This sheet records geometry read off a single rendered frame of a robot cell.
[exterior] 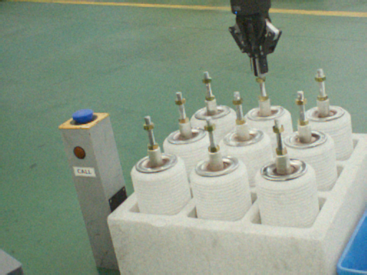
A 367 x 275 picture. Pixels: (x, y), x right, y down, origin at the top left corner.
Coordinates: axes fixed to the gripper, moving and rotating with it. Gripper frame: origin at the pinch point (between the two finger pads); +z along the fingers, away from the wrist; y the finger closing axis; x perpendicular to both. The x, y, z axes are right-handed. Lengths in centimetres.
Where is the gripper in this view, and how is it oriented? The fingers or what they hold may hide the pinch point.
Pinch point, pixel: (259, 66)
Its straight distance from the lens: 122.1
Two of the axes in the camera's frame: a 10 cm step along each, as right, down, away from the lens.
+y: 6.0, 1.9, -7.7
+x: 7.8, -3.4, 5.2
